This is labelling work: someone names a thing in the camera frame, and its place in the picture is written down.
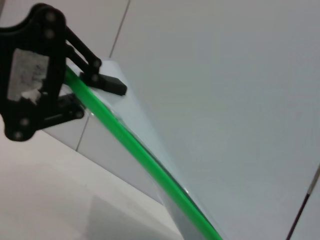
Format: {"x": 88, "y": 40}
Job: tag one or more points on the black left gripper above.
{"x": 52, "y": 45}

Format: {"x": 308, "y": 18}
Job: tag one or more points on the clear green-zip document bag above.
{"x": 140, "y": 150}

